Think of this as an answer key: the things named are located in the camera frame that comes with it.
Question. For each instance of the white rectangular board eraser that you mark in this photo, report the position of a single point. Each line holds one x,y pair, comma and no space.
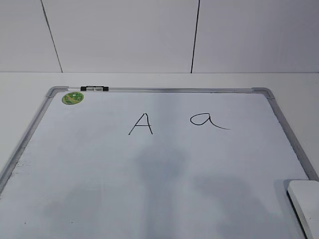
304,195

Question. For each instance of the black and clear marker pen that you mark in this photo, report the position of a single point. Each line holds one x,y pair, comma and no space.
94,88

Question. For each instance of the white board with aluminium frame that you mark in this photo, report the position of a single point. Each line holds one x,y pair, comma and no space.
138,163

